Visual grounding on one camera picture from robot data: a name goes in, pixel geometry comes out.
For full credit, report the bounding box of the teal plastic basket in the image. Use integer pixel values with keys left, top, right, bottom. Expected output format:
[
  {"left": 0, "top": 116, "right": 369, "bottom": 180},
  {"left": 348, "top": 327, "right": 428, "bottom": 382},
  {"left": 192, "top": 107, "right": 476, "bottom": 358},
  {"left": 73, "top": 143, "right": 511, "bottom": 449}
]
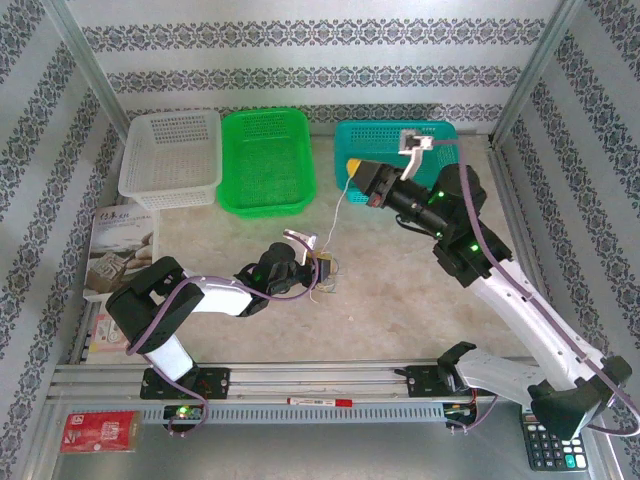
[{"left": 333, "top": 119, "right": 464, "bottom": 205}]

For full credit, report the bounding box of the green plastic basket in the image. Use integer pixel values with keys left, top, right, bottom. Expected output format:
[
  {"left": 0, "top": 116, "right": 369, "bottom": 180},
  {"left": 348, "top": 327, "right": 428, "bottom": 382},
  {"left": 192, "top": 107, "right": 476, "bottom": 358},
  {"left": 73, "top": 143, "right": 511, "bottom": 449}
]
[{"left": 216, "top": 107, "right": 317, "bottom": 220}]

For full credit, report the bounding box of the red white marker pen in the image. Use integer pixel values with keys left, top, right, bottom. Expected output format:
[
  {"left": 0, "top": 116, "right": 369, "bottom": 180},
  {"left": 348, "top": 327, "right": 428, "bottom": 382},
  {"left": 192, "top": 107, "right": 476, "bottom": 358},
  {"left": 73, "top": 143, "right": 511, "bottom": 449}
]
[{"left": 286, "top": 396, "right": 354, "bottom": 407}]

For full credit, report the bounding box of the book with stone cover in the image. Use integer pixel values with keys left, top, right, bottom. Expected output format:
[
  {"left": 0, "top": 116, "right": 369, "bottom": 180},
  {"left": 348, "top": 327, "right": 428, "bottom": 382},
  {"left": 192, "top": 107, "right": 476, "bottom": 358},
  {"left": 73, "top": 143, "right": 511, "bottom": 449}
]
[{"left": 82, "top": 203, "right": 162, "bottom": 304}]

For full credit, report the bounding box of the white plastic basket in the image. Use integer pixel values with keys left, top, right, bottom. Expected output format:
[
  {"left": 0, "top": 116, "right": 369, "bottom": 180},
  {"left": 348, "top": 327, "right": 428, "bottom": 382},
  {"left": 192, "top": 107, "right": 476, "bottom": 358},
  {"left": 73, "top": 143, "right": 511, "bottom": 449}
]
[{"left": 117, "top": 108, "right": 224, "bottom": 210}]

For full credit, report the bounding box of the circuit board with green light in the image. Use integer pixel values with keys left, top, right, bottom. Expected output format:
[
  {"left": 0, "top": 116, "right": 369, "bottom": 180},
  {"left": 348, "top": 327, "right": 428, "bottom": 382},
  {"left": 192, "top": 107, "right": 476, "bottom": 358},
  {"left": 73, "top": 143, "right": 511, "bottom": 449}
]
[{"left": 163, "top": 403, "right": 204, "bottom": 421}]

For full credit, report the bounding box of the pink printed card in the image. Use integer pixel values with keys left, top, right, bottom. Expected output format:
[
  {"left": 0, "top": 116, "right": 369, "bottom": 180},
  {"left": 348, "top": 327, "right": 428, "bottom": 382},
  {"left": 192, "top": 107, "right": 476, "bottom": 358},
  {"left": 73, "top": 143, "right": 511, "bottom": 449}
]
[{"left": 89, "top": 312, "right": 129, "bottom": 354}]

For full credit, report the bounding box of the red foil packet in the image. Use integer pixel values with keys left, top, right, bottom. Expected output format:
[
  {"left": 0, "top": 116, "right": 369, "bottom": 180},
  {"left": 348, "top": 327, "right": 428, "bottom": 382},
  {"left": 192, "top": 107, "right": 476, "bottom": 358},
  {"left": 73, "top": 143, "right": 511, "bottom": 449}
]
[{"left": 59, "top": 410, "right": 143, "bottom": 454}]

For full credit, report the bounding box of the black desk calculator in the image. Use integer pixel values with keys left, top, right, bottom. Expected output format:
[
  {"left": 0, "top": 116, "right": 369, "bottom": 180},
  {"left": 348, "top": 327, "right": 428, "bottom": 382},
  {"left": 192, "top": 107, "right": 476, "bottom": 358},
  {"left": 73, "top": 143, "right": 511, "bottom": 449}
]
[{"left": 519, "top": 407, "right": 590, "bottom": 471}]

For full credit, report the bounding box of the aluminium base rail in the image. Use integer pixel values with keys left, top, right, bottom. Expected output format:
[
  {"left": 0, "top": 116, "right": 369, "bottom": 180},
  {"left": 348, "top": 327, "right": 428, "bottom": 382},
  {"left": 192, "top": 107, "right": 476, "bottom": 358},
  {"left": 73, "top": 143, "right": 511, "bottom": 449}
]
[{"left": 48, "top": 357, "right": 534, "bottom": 403}]

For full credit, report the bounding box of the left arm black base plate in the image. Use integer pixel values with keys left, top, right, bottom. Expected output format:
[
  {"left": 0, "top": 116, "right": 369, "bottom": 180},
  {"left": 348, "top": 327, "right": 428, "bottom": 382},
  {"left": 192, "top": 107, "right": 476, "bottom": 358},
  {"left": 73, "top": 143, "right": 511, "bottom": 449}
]
[{"left": 139, "top": 366, "right": 232, "bottom": 401}]

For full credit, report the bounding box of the grey slotted cable duct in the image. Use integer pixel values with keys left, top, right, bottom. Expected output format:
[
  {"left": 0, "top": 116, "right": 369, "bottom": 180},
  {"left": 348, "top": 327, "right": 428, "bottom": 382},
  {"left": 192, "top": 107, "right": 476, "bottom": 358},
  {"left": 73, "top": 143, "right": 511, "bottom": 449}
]
[{"left": 142, "top": 403, "right": 447, "bottom": 425}]

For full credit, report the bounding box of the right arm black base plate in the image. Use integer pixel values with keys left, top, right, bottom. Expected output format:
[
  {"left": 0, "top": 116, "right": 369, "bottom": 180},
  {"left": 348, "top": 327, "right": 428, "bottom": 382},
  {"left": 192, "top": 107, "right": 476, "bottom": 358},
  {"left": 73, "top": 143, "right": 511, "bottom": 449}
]
[{"left": 393, "top": 364, "right": 497, "bottom": 400}]

